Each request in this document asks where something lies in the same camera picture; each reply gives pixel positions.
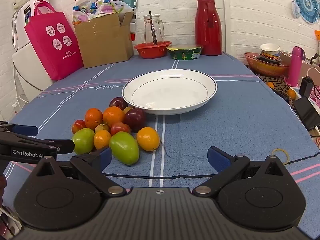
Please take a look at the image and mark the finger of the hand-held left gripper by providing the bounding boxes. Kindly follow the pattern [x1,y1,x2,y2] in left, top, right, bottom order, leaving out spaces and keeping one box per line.
[0,121,39,137]
[0,132,75,165]

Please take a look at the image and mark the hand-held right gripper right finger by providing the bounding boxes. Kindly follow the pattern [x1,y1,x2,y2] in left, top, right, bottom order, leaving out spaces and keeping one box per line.
[193,146,291,197]

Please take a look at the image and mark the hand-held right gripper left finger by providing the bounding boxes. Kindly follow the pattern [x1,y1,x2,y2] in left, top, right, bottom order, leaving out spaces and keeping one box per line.
[32,147,127,196]

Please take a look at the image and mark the small smooth orange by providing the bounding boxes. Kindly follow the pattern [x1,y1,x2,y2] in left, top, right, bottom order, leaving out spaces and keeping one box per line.
[93,129,112,150]
[136,127,160,152]

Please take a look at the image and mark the large green apple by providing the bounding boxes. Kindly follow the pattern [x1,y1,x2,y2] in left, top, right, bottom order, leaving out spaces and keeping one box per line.
[109,131,140,165]

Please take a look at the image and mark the small green apple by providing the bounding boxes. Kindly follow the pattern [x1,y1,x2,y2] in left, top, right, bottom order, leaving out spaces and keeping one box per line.
[71,128,95,155]

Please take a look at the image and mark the small red apple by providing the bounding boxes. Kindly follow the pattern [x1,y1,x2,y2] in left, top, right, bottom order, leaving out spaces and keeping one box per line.
[71,119,87,134]
[110,122,132,136]

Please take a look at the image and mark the orange tangerine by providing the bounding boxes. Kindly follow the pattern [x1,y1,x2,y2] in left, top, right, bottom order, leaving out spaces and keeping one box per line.
[84,108,103,130]
[102,106,125,128]

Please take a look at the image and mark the dark red apple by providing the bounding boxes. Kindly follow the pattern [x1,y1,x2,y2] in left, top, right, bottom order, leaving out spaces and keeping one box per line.
[124,107,146,132]
[109,97,128,110]

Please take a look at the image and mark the white plate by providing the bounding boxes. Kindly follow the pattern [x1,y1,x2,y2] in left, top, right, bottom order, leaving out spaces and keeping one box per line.
[122,69,217,116]

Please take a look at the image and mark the blue striped tablecloth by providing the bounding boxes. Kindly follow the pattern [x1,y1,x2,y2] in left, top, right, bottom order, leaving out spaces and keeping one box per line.
[0,52,320,228]

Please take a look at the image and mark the yellow rubber band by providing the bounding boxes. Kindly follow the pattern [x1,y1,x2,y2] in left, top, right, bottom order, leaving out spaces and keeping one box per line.
[272,148,290,165]

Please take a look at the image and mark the white appliance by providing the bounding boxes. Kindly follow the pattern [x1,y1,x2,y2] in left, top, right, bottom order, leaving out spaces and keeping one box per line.
[12,0,54,93]

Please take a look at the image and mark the pink tote bag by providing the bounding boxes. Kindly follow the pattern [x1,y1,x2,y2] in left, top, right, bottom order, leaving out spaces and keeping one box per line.
[24,0,84,81]

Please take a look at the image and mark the brown patterned cloth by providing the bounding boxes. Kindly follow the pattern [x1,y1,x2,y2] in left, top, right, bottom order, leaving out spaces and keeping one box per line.
[255,72,300,110]

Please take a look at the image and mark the orange glass bowl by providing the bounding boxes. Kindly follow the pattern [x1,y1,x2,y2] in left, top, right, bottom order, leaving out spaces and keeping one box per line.
[244,52,290,77]

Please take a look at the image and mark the brown cardboard box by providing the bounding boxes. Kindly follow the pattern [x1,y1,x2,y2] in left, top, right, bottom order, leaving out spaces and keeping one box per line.
[74,12,135,69]

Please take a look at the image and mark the green instant noodle bowl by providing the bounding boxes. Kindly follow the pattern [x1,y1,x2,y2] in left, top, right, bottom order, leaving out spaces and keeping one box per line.
[166,44,203,60]

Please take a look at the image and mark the red plastic basket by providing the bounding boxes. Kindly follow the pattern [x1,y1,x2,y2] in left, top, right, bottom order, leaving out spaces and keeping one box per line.
[133,41,172,59]

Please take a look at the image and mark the stack of patterned bowls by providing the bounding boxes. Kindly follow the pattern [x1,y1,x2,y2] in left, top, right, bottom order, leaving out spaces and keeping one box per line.
[259,51,283,64]

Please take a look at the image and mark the black power adapter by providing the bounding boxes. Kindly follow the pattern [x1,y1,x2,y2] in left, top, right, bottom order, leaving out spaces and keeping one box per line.
[299,76,314,98]

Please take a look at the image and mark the pink thermos bottle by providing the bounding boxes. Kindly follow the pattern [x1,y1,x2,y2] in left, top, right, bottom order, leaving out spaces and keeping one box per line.
[286,46,306,87]

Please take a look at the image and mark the white paper cup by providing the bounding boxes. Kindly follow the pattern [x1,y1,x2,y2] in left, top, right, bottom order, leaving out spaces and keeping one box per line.
[260,43,280,56]

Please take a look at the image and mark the red thermos jug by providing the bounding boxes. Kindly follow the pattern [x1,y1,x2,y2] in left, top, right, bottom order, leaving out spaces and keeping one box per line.
[194,0,223,56]

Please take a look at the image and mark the glass pitcher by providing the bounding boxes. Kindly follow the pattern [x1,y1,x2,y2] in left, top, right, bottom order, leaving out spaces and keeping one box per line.
[143,14,165,46]

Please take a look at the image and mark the dark stick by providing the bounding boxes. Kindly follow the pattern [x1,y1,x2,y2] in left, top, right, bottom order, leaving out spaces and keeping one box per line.
[149,11,158,46]

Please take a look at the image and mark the flowered cloth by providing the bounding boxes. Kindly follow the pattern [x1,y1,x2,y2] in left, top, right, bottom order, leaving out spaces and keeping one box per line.
[72,0,134,25]

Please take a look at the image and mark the blue paper fan decoration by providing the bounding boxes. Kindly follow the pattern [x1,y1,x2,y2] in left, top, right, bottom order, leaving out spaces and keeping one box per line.
[291,0,320,25]

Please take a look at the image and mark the white cable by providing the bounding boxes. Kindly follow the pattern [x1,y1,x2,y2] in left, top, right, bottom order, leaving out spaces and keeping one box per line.
[305,66,320,79]

